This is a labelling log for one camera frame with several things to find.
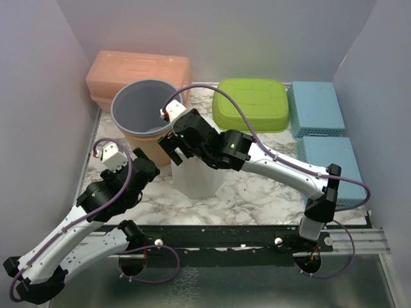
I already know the white faceted bin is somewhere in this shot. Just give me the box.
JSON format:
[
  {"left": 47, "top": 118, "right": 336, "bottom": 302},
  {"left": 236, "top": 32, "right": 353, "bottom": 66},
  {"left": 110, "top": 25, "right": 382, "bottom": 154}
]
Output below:
[{"left": 170, "top": 115, "right": 229, "bottom": 199}]

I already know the orange round bin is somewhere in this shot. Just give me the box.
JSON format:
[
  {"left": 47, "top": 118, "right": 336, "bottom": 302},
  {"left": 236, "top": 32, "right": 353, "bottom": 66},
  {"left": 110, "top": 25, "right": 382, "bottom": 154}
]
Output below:
[{"left": 116, "top": 111, "right": 171, "bottom": 166}]

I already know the blue-grey round bin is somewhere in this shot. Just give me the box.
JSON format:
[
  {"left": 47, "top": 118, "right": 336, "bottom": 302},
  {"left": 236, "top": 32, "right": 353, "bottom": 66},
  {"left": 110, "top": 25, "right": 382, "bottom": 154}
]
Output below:
[{"left": 110, "top": 80, "right": 177, "bottom": 137}]

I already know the green plastic tray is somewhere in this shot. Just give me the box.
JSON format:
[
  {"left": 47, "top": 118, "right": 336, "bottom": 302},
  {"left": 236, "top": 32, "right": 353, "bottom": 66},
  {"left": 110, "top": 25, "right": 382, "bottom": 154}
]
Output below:
[{"left": 212, "top": 78, "right": 289, "bottom": 133}]

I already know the large blue perforated basket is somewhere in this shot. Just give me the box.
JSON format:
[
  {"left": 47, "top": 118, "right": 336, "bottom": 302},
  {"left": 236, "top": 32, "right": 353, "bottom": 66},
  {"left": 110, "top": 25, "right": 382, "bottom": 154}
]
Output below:
[{"left": 286, "top": 81, "right": 345, "bottom": 140}]

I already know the small blue perforated basket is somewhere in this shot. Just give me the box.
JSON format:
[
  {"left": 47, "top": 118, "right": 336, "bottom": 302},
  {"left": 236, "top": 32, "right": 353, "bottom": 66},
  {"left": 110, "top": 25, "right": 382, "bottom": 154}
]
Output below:
[{"left": 296, "top": 136, "right": 366, "bottom": 207}]

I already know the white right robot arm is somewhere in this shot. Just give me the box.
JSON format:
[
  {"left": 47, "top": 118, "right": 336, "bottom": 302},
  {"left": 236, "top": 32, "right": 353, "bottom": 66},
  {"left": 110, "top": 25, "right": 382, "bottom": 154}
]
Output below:
[{"left": 158, "top": 101, "right": 342, "bottom": 251}]

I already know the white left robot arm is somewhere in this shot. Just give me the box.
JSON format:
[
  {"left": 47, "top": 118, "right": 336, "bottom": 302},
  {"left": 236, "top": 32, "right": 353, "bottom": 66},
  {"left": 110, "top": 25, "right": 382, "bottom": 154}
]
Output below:
[{"left": 3, "top": 142, "right": 160, "bottom": 305}]

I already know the orange plastic toolbox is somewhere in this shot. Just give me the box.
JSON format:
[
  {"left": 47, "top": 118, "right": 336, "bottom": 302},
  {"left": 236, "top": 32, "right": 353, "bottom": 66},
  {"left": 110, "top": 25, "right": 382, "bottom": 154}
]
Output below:
[{"left": 85, "top": 51, "right": 193, "bottom": 113}]

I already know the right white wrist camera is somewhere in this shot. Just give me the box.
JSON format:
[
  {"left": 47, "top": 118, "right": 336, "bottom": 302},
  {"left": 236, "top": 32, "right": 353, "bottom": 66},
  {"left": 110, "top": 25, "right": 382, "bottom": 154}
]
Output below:
[{"left": 160, "top": 99, "right": 186, "bottom": 123}]

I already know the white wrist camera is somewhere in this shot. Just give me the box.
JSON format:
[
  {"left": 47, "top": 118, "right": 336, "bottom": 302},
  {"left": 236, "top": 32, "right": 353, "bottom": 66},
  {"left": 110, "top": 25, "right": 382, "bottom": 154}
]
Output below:
[
  {"left": 92, "top": 142, "right": 128, "bottom": 173},
  {"left": 160, "top": 99, "right": 186, "bottom": 123}
]

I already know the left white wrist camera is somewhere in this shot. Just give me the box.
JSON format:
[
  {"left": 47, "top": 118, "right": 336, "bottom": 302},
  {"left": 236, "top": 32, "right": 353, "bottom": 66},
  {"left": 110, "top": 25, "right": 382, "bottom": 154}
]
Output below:
[{"left": 92, "top": 142, "right": 128, "bottom": 173}]

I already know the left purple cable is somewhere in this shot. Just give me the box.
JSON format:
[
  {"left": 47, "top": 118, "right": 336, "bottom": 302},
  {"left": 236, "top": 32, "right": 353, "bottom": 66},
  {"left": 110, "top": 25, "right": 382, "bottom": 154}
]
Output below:
[{"left": 8, "top": 137, "right": 181, "bottom": 303}]

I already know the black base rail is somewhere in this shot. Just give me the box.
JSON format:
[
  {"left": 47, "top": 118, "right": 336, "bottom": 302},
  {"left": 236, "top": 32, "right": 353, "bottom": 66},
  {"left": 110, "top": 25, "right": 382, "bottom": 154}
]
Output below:
[{"left": 118, "top": 225, "right": 333, "bottom": 268}]

